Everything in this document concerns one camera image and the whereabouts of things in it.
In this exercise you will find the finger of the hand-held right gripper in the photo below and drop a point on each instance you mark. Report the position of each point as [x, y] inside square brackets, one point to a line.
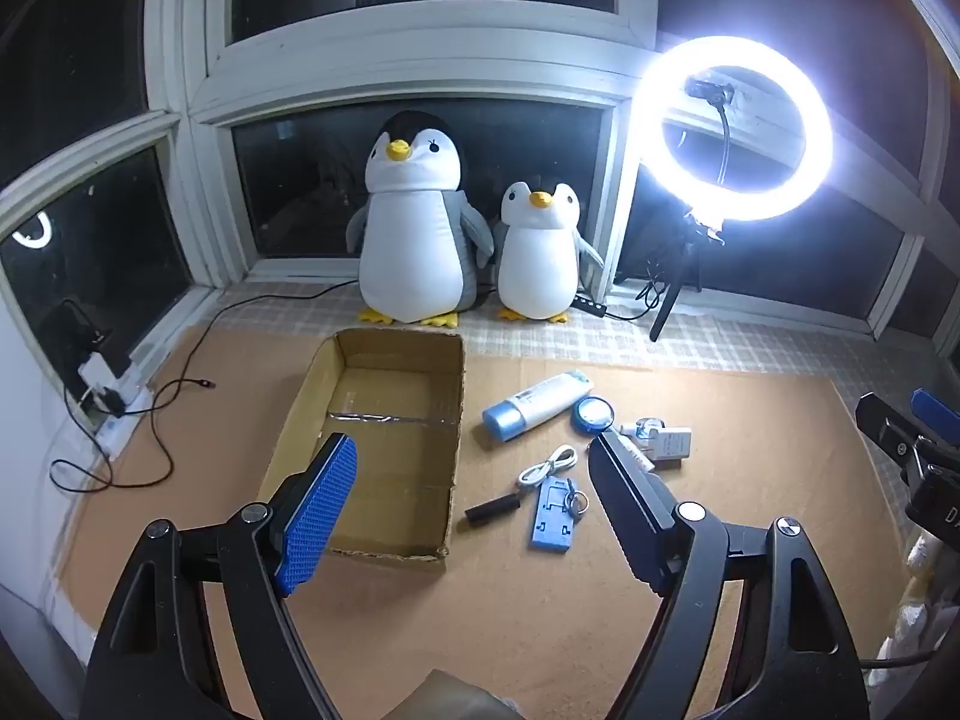
[889, 431]
[934, 405]

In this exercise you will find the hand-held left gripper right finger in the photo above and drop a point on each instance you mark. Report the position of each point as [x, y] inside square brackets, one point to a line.
[630, 510]

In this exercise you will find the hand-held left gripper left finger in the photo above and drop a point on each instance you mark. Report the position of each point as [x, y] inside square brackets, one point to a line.
[315, 517]

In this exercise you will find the small pink bottle grey cap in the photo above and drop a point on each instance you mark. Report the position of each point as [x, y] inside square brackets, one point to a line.
[637, 457]

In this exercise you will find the white charger adapter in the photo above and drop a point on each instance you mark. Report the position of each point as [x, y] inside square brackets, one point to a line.
[673, 446]

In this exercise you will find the small clear blue bottle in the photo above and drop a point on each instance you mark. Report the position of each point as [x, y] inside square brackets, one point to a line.
[646, 429]

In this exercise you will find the blue round tin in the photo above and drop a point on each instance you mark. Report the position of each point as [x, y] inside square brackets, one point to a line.
[592, 415]

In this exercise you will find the white tube with blue cap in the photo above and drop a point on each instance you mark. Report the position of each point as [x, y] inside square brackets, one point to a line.
[536, 401]

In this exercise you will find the brown cardboard box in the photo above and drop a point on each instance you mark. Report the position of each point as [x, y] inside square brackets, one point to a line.
[390, 390]

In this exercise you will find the white plastic bag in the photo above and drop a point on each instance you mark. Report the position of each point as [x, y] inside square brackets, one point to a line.
[919, 562]

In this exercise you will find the blue phone stand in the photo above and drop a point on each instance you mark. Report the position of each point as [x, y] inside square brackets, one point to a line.
[547, 529]

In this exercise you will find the checked cloth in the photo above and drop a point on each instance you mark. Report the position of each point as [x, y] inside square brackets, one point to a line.
[750, 345]

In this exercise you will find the black inline remote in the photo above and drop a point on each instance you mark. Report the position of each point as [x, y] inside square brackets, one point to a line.
[589, 303]

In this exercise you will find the white power strip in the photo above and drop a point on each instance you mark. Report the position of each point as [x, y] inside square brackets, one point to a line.
[120, 431]

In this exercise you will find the black tripod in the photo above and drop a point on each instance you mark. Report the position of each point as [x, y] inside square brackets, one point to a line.
[675, 292]

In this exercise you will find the clear plastic bag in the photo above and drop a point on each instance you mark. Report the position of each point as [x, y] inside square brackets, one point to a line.
[450, 697]

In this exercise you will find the white plug adapter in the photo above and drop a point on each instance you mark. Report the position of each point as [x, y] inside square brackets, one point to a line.
[127, 376]

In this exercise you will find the black plug adapter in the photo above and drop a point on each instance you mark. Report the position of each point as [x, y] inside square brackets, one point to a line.
[112, 399]

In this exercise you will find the white square charger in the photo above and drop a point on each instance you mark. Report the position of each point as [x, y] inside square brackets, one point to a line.
[97, 371]

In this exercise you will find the small penguin plush toy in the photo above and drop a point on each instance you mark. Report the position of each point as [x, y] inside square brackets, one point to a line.
[536, 262]

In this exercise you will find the large penguin plush toy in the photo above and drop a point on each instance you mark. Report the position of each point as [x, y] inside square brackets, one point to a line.
[412, 240]

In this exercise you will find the black rectangular device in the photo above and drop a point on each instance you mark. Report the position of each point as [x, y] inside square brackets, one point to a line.
[82, 330]

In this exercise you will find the black phone clamp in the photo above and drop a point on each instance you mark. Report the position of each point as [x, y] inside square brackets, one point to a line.
[709, 88]

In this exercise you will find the white window frame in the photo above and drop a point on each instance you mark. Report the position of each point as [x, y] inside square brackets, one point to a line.
[420, 67]

